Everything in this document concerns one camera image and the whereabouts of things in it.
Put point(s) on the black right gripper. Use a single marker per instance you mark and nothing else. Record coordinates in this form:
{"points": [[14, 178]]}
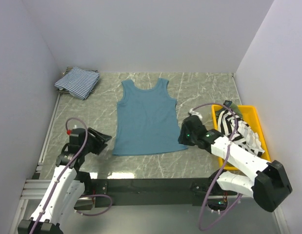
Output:
{"points": [[182, 139]]}

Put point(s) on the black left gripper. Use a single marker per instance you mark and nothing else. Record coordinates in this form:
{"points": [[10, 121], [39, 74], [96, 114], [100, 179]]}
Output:
{"points": [[99, 139]]}

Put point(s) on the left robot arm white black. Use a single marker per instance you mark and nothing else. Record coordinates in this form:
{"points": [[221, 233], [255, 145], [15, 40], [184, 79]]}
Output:
{"points": [[68, 183]]}

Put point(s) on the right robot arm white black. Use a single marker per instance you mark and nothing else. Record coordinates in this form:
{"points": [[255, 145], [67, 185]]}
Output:
{"points": [[266, 182]]}

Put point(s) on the black white striped tank top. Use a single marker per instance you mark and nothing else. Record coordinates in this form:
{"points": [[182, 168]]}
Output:
{"points": [[244, 136]]}

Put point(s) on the folded blue striped tank top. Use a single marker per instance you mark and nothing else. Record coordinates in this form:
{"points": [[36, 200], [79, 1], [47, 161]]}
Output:
{"points": [[77, 81]]}

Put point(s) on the dark green garment in bin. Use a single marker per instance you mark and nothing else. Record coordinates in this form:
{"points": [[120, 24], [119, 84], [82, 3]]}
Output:
{"points": [[233, 107]]}

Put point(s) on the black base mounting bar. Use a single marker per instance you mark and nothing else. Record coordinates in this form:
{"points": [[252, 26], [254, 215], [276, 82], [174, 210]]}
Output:
{"points": [[154, 191]]}

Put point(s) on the yellow plastic bin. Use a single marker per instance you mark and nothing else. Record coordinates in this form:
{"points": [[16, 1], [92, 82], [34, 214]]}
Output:
{"points": [[250, 116]]}

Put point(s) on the folded black striped garment underneath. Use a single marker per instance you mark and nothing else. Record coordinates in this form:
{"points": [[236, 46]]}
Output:
{"points": [[65, 90]]}

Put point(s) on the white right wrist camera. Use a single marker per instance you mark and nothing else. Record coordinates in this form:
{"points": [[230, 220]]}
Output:
{"points": [[192, 112]]}

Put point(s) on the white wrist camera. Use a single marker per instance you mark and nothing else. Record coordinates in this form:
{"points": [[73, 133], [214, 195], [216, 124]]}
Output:
{"points": [[73, 132], [192, 112]]}

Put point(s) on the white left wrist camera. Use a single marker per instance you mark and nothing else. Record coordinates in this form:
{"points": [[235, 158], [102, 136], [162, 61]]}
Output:
{"points": [[73, 132]]}

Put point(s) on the aluminium frame rail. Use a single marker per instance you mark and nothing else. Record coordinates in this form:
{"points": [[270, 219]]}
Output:
{"points": [[65, 106]]}

